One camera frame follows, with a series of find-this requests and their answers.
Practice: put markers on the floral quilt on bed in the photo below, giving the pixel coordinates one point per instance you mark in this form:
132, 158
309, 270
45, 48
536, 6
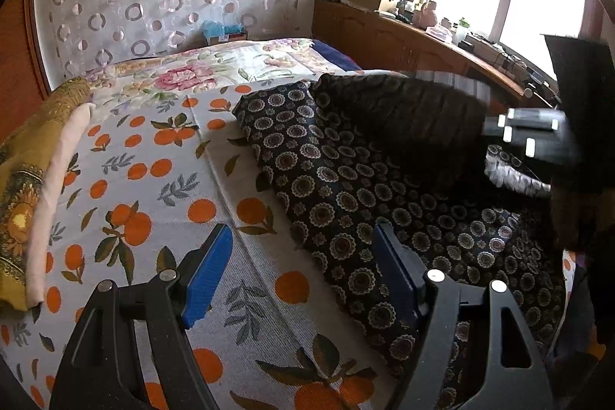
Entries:
166, 79

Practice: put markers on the long wooden side cabinet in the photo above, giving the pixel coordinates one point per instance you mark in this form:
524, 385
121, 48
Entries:
377, 43

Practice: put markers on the olive gold patterned pillow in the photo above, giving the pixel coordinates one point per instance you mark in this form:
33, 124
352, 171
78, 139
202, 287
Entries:
25, 157

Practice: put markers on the pink figurine on cabinet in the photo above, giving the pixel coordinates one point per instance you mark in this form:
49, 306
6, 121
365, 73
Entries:
427, 16

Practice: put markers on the orange print bed sheet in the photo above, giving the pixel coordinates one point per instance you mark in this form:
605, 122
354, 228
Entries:
146, 187

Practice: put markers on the blue tissue box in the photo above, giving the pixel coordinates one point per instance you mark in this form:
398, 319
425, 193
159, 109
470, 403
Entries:
216, 33

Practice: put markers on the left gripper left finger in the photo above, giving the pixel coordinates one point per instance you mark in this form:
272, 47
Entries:
101, 369

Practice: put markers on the navy patterned satin garment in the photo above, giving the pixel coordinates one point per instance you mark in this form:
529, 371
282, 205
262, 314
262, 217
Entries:
355, 159

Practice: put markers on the wooden louvered wardrobe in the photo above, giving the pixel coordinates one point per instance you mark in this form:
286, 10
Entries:
23, 81

